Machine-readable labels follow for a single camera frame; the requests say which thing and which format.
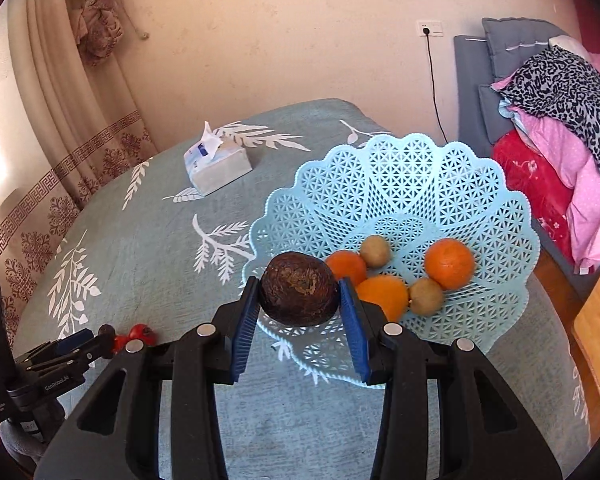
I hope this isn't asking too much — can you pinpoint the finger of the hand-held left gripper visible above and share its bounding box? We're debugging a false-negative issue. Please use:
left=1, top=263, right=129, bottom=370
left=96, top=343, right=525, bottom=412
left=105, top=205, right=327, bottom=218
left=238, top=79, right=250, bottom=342
left=50, top=328, right=95, bottom=357
left=65, top=324, right=117, bottom=367

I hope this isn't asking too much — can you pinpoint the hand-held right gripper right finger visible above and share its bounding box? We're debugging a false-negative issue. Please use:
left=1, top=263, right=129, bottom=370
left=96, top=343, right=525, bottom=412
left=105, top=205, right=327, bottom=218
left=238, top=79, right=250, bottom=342
left=337, top=276, right=563, bottom=480

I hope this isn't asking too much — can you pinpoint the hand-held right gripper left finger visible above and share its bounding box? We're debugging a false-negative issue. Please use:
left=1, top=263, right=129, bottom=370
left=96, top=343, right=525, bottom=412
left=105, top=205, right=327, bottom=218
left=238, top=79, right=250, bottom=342
left=32, top=276, right=261, bottom=480

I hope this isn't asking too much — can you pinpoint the dark brown avocado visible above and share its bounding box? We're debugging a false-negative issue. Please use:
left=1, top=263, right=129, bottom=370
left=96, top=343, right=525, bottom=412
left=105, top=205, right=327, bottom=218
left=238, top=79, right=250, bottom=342
left=258, top=252, right=340, bottom=326

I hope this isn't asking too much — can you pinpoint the brown kiwi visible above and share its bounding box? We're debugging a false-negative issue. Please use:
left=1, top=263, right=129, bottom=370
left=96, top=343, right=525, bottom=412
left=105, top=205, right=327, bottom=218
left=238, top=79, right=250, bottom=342
left=360, top=235, right=394, bottom=267
left=409, top=277, right=446, bottom=317

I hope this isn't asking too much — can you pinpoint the large orange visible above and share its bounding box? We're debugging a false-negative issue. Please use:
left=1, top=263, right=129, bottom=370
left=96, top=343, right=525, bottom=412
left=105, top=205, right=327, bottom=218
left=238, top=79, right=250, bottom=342
left=424, top=238, right=476, bottom=291

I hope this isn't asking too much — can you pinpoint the light blue plastic basket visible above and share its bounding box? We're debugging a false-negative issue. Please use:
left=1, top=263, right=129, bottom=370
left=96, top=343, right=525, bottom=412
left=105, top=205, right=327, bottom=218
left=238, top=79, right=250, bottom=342
left=240, top=132, right=542, bottom=391

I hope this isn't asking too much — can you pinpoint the tissue pack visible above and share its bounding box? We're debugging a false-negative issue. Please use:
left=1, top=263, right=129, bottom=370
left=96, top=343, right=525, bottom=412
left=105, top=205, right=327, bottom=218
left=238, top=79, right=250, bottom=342
left=182, top=121, right=253, bottom=197

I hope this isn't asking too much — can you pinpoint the beige patterned curtain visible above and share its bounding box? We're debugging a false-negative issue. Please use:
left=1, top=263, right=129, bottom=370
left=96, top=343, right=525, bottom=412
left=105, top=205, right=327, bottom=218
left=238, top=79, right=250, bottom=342
left=0, top=0, right=161, bottom=306

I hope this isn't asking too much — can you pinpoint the red blanket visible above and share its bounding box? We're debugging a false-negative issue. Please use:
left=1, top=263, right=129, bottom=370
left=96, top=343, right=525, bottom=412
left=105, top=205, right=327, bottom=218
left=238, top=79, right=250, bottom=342
left=492, top=130, right=581, bottom=267

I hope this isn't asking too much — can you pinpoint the wooden chair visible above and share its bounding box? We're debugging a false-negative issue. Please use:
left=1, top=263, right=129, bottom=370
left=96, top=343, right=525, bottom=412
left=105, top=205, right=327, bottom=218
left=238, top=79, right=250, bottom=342
left=571, top=267, right=600, bottom=413

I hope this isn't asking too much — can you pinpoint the pile of clothes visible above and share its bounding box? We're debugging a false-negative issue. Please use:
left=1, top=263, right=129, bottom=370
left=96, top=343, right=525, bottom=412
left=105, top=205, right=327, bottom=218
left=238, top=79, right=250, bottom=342
left=490, top=35, right=600, bottom=275
left=500, top=45, right=600, bottom=182

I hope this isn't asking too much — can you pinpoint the black power cable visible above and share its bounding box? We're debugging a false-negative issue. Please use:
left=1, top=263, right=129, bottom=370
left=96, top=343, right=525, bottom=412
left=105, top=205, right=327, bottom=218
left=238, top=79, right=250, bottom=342
left=424, top=35, right=449, bottom=143

